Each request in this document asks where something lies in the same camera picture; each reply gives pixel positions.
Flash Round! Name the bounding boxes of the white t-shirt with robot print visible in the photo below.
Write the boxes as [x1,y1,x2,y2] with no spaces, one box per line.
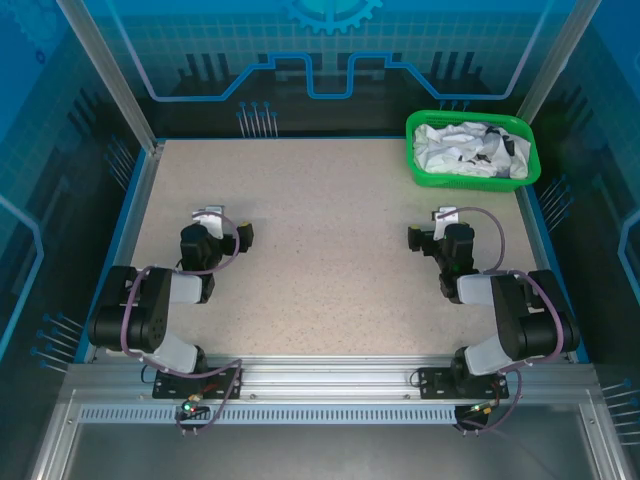
[412,119,531,180]

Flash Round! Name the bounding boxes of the green plastic basket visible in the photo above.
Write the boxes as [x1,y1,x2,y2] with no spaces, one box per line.
[405,109,543,193]

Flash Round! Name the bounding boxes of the small connector board with LEDs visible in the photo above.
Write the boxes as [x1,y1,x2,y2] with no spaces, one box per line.
[457,399,501,426]
[174,394,211,422]

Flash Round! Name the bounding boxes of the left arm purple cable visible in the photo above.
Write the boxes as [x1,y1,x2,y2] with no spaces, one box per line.
[122,209,245,436]

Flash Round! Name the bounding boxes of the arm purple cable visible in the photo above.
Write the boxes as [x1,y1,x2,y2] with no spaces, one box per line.
[122,209,245,436]
[439,207,569,436]

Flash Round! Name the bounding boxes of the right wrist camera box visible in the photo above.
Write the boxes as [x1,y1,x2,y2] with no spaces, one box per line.
[432,205,459,242]

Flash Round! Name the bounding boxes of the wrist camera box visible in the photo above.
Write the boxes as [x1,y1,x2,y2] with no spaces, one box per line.
[189,204,226,239]
[432,205,459,242]

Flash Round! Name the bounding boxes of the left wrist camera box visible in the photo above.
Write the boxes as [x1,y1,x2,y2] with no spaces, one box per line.
[189,204,226,239]

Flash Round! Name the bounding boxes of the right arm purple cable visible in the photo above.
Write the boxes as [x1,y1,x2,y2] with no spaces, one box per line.
[439,207,569,436]

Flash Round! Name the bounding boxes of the aluminium table side rail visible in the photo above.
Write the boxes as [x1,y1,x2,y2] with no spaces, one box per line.
[517,187,591,364]
[74,142,166,366]

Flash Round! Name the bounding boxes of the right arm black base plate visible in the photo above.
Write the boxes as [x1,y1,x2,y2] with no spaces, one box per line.
[417,367,510,400]

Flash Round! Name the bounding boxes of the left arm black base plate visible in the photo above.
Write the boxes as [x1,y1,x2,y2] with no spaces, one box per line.
[152,367,245,400]

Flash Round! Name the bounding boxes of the aluminium mounting rail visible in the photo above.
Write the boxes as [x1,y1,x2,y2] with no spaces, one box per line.
[64,354,599,404]

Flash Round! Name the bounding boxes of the slotted grey cable duct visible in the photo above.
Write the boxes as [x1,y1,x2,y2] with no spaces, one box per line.
[78,405,459,425]

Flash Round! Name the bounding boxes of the aluminium frame post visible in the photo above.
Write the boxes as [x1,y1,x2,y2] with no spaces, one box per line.
[56,0,166,154]
[514,0,604,126]

